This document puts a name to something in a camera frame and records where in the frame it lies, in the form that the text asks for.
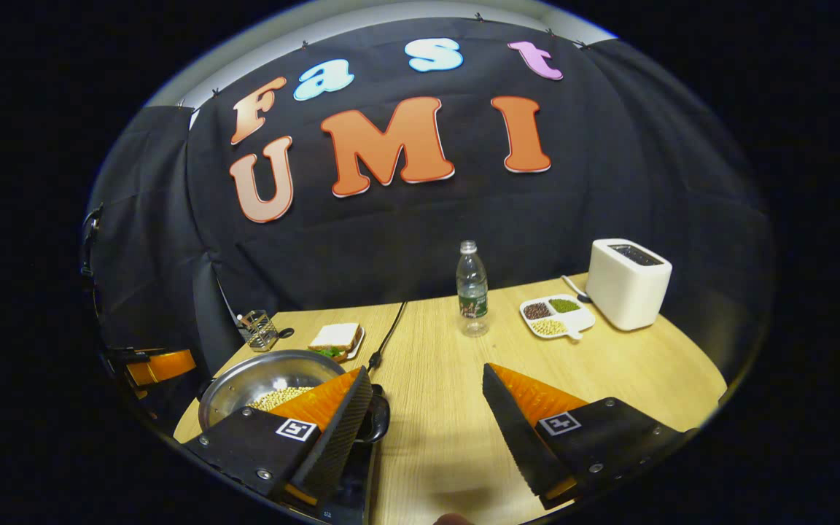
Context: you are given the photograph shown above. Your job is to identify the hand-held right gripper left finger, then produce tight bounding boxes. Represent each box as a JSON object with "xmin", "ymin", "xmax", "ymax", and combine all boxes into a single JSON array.
[{"xmin": 183, "ymin": 366, "xmax": 375, "ymax": 511}]

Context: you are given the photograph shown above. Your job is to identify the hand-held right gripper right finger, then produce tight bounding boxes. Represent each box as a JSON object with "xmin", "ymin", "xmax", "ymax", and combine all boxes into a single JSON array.
[{"xmin": 482, "ymin": 362, "xmax": 685, "ymax": 511}]

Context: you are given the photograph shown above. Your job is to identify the black induction cooktop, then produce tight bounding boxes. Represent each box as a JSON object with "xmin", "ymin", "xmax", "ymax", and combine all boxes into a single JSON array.
[{"xmin": 316, "ymin": 436, "xmax": 381, "ymax": 525}]

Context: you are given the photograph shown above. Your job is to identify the stainless steel pot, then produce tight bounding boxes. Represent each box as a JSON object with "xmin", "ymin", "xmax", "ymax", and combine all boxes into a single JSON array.
[{"xmin": 198, "ymin": 349, "xmax": 392, "ymax": 446}]

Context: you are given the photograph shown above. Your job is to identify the pile of soybeans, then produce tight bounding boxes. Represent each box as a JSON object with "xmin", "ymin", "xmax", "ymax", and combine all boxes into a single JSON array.
[{"xmin": 247, "ymin": 386, "xmax": 316, "ymax": 413}]

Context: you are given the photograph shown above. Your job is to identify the metal mesh utensil holder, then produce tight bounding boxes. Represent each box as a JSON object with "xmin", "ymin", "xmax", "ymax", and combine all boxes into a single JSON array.
[{"xmin": 236, "ymin": 309, "xmax": 280, "ymax": 353}]

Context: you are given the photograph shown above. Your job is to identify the sandwich on plate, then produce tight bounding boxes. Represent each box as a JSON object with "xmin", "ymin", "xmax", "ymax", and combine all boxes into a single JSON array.
[{"xmin": 308, "ymin": 322, "xmax": 366, "ymax": 363}]

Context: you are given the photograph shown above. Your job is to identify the white divided bean dish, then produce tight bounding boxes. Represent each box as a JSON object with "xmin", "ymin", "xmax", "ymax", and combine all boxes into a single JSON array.
[{"xmin": 519, "ymin": 294, "xmax": 597, "ymax": 341}]

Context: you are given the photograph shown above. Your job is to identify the clear plastic water bottle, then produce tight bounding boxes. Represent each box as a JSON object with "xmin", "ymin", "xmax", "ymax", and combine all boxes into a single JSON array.
[{"xmin": 456, "ymin": 240, "xmax": 490, "ymax": 338}]

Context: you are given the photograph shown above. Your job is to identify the white toaster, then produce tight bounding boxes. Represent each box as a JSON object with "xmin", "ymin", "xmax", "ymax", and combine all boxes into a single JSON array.
[{"xmin": 585, "ymin": 238, "xmax": 673, "ymax": 332}]

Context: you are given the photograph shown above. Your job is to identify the black power cable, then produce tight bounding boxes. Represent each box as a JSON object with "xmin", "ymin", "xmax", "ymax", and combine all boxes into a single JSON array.
[{"xmin": 367, "ymin": 300, "xmax": 408, "ymax": 372}]

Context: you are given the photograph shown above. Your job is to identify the white toaster cable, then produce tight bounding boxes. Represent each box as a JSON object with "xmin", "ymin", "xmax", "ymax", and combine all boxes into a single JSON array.
[{"xmin": 561, "ymin": 274, "xmax": 593, "ymax": 305}]

